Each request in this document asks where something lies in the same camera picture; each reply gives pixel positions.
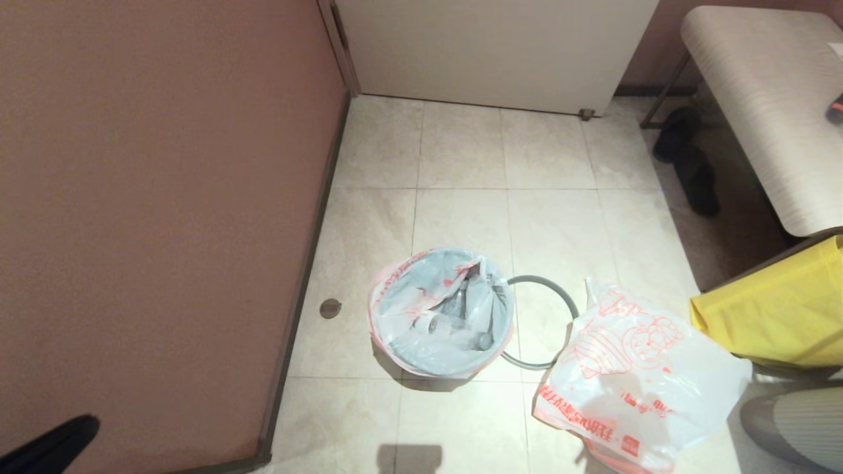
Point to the used white red-print trash bag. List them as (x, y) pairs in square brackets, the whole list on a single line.
[(408, 296)]

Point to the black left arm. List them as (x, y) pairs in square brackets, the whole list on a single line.
[(46, 451)]

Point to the new white red-print plastic bag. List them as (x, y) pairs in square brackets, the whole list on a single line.
[(639, 395)]

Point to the yellow fabric bag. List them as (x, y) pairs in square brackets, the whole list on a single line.
[(777, 316)]

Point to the clear plastic bottle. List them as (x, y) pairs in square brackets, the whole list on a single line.
[(448, 329)]

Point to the round metal floor drain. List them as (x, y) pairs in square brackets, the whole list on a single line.
[(330, 308)]

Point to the white door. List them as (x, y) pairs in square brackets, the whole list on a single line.
[(494, 52)]

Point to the small metal door stop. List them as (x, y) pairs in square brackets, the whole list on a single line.
[(585, 114)]

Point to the black slipper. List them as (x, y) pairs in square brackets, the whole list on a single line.
[(677, 130), (698, 183)]

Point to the grey metal bench leg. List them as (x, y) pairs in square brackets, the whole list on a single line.
[(665, 91)]

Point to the beige wood-grain bench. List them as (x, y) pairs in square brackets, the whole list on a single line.
[(770, 118)]

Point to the grey round cushion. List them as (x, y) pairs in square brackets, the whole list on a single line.
[(797, 428)]

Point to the red and black object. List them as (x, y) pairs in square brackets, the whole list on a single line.
[(836, 108)]

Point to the white paper sheet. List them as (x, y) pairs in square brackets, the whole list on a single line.
[(836, 51)]

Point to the beige door frame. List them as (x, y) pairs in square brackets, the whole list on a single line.
[(339, 46)]

